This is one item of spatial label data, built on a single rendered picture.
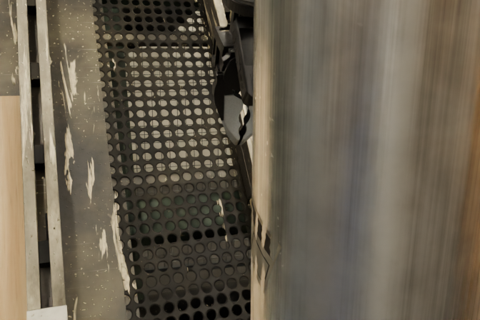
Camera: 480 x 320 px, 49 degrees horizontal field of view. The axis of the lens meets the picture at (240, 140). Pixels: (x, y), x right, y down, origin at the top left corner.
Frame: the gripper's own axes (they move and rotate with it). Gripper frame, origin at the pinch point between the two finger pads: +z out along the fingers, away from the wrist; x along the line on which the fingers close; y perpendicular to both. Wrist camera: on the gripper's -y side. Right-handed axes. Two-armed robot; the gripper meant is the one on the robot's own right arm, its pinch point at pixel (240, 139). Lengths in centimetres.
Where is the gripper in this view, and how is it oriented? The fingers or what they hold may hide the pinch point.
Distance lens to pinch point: 73.4
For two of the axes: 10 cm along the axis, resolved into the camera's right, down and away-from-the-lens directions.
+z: -1.2, 8.1, 5.8
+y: -2.2, -5.9, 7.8
